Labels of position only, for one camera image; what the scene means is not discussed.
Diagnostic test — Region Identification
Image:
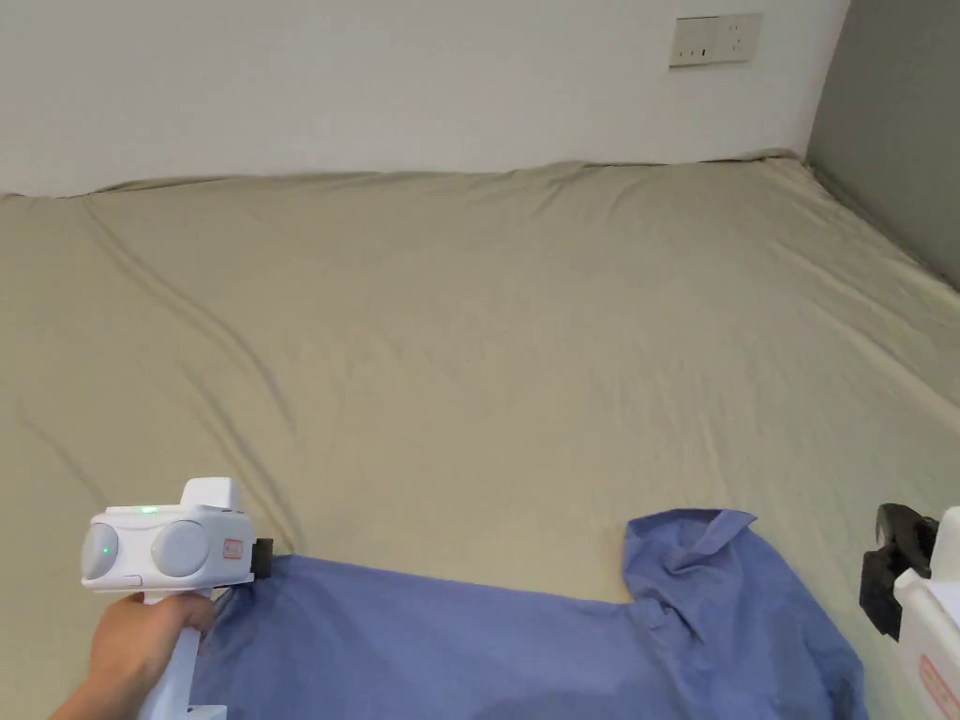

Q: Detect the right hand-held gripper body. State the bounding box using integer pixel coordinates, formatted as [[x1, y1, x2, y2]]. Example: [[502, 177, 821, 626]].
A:
[[858, 502, 960, 720]]

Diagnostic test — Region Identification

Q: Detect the blue shirt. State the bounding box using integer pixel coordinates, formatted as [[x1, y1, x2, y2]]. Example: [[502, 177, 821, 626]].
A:
[[187, 508, 871, 720]]

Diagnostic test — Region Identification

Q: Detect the person's left forearm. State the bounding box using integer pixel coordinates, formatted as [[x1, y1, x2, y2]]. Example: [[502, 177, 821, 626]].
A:
[[46, 663, 145, 720]]

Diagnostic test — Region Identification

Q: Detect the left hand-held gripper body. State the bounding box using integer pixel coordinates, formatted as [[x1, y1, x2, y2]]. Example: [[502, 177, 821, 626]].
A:
[[80, 477, 276, 720]]

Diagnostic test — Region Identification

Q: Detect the bed with beige sheet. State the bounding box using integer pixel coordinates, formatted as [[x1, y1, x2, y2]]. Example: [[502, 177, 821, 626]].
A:
[[0, 148, 960, 720]]

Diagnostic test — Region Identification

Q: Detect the person's left hand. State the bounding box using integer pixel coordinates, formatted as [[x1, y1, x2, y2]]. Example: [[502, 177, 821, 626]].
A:
[[91, 589, 220, 687]]

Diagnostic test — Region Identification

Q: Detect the grey padded headboard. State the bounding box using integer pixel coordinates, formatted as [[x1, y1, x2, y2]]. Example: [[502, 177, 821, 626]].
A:
[[803, 0, 960, 291]]

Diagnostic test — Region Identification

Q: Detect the white wall socket panel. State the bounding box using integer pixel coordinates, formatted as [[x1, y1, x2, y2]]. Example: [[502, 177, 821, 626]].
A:
[[668, 12, 765, 71]]

